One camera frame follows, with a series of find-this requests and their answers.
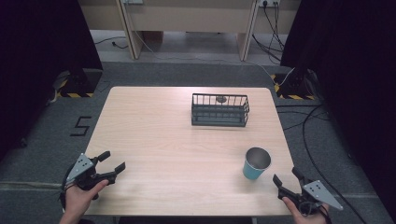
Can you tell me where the long black floor cable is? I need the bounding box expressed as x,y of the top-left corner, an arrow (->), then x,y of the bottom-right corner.
275,104 -> 370,224

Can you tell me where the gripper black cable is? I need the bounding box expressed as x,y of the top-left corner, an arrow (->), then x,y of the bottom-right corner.
59,173 -> 72,211
298,201 -> 332,224

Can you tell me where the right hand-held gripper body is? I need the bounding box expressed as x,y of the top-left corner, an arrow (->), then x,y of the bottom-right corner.
277,179 -> 344,217

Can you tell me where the blue paper cup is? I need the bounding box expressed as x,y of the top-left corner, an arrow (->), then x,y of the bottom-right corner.
242,147 -> 273,181

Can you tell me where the black curtain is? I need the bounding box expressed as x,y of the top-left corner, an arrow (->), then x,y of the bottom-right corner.
0,0 -> 104,161
279,0 -> 396,216

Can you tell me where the person's left hand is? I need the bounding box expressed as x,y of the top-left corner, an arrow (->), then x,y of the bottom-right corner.
63,179 -> 110,220

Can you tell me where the beige wooden desk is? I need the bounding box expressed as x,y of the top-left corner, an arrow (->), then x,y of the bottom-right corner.
78,0 -> 303,62

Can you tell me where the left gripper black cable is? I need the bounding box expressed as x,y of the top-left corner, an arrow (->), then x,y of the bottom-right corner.
59,173 -> 72,211

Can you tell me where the short black floor cable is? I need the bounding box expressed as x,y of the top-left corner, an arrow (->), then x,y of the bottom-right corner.
93,35 -> 129,50

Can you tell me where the white power strip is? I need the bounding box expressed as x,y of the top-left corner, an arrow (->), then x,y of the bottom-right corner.
258,0 -> 282,8

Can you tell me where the hazard-striped stand base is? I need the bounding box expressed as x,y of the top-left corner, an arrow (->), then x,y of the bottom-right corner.
52,68 -> 104,99
270,72 -> 318,101

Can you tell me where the black wire basket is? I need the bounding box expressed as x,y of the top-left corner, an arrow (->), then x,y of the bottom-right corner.
191,92 -> 251,128

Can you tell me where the bundle of black cables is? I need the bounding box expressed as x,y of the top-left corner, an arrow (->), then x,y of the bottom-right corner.
251,2 -> 286,65

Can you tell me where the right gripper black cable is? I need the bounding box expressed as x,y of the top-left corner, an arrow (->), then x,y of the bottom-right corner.
298,201 -> 332,224

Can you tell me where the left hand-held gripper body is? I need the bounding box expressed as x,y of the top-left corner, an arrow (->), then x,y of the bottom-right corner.
64,152 -> 118,200

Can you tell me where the person's right hand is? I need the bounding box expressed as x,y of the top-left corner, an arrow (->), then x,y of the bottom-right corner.
281,196 -> 332,224

